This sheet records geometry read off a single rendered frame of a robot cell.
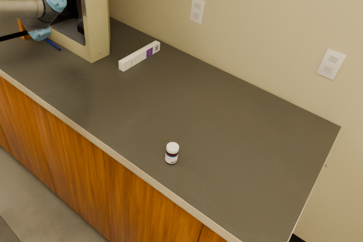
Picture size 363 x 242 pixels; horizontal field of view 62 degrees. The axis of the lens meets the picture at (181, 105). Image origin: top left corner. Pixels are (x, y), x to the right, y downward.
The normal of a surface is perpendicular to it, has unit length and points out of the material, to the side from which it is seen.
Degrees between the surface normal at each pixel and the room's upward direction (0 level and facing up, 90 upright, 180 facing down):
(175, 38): 90
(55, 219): 0
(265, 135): 0
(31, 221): 0
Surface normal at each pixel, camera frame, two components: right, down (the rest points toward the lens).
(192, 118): 0.11, -0.76
